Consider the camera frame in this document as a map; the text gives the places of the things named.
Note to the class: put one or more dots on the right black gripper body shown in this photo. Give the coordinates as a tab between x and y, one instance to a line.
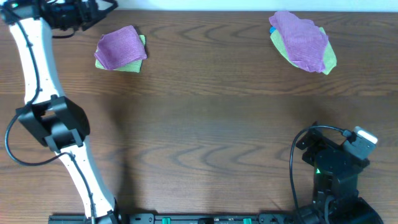
318	140

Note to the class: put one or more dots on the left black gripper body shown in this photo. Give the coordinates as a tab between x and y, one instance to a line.
68	18

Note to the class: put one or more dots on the purple microfiber cloth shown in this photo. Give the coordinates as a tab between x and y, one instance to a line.
119	48

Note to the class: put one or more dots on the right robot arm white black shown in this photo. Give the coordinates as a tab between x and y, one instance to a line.
335	197

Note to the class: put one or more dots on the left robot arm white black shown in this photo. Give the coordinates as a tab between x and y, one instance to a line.
49	116

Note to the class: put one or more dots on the folded green cloth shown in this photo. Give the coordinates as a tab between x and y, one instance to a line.
133	65

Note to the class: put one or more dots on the crumpled purple cloth on pile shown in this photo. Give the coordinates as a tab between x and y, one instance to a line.
304	42

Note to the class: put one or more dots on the blue cloth under pile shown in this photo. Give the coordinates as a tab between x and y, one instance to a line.
272	30

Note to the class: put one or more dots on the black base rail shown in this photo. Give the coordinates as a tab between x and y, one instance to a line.
150	218

